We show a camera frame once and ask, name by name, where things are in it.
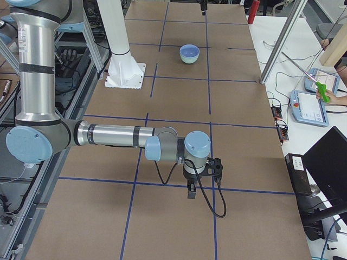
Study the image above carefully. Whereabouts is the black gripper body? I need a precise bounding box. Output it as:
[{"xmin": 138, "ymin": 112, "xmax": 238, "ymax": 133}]
[{"xmin": 183, "ymin": 168, "xmax": 198, "ymax": 185}]

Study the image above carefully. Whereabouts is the blue ceramic bowl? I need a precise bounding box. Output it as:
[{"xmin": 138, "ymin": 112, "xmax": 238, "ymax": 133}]
[{"xmin": 179, "ymin": 44, "xmax": 200, "ymax": 57}]

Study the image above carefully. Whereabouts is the silver reacher grabber tool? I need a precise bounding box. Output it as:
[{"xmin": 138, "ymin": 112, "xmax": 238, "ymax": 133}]
[{"xmin": 281, "ymin": 51, "xmax": 330, "ymax": 103}]

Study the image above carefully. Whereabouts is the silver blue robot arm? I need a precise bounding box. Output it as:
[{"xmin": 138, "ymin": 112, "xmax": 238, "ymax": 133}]
[{"xmin": 6, "ymin": 1, "xmax": 211, "ymax": 198}]

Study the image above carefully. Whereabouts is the green ceramic bowl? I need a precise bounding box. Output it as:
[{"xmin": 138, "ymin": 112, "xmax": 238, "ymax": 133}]
[{"xmin": 180, "ymin": 55, "xmax": 199, "ymax": 64}]

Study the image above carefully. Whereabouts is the person's hand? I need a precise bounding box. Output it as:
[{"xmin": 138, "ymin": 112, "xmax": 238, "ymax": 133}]
[{"xmin": 316, "ymin": 90, "xmax": 339, "ymax": 105}]

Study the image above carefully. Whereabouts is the black equipment box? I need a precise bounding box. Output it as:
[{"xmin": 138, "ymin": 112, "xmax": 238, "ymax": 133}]
[{"xmin": 285, "ymin": 153, "xmax": 320, "ymax": 197}]

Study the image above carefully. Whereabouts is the black monitor stand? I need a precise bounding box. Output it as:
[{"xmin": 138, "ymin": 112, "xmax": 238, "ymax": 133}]
[{"xmin": 297, "ymin": 195, "xmax": 346, "ymax": 241}]

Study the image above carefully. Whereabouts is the near teach pendant tablet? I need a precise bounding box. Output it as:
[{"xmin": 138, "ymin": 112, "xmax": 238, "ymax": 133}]
[{"xmin": 290, "ymin": 90, "xmax": 329, "ymax": 127}]

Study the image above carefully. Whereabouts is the teach pendant tablet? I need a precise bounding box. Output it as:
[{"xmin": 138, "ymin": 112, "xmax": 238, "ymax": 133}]
[
  {"xmin": 304, "ymin": 68, "xmax": 340, "ymax": 94},
  {"xmin": 290, "ymin": 90, "xmax": 329, "ymax": 127}
]

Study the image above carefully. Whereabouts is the black monitor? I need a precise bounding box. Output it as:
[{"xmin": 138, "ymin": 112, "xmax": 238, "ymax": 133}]
[{"xmin": 303, "ymin": 126, "xmax": 346, "ymax": 205}]

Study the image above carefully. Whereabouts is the far teach pendant tablet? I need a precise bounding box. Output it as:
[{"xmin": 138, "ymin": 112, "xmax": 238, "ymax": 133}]
[{"xmin": 304, "ymin": 68, "xmax": 340, "ymax": 94}]

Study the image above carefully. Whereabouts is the red cylinder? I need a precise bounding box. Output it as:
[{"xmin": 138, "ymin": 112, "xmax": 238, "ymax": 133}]
[{"xmin": 247, "ymin": 0, "xmax": 260, "ymax": 24}]

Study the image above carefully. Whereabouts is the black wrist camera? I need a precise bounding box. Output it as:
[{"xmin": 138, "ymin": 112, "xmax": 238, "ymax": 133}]
[{"xmin": 200, "ymin": 157, "xmax": 223, "ymax": 188}]

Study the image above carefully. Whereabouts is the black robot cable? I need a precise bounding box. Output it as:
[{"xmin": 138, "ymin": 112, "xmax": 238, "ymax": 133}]
[{"xmin": 154, "ymin": 159, "xmax": 227, "ymax": 218}]

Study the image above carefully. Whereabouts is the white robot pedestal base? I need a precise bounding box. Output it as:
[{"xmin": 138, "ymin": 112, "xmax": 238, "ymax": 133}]
[{"xmin": 98, "ymin": 1, "xmax": 146, "ymax": 89}]

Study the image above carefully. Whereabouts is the aluminium frame post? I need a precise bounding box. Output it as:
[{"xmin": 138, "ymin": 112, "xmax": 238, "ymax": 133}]
[{"xmin": 260, "ymin": 0, "xmax": 308, "ymax": 84}]

